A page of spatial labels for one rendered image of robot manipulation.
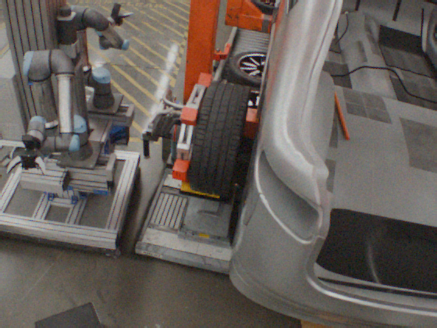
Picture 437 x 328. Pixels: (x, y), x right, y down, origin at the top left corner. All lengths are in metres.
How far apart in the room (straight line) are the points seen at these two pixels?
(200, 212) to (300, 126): 1.63
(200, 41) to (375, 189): 1.36
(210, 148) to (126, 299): 1.16
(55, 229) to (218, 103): 1.37
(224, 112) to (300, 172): 0.97
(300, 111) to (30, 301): 2.10
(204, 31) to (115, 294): 1.76
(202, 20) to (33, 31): 1.00
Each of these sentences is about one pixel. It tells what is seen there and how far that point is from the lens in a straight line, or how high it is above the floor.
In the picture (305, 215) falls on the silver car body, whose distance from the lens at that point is 1.22.
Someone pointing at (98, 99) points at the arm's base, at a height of 0.88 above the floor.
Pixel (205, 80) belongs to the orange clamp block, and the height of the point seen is 1.10.
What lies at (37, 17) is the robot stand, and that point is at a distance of 2.00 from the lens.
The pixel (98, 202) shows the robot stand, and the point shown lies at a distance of 2.76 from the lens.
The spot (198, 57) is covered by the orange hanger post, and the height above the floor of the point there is 1.10.
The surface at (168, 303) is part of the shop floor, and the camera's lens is 2.54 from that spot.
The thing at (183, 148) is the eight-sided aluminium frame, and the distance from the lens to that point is 2.00.
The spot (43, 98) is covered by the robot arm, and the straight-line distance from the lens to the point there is 1.97.
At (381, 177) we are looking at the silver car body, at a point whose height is 0.98.
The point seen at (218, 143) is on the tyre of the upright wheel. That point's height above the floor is 1.04.
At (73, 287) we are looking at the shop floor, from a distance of 2.65.
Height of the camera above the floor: 2.30
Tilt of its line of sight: 44 degrees down
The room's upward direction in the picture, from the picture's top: 8 degrees clockwise
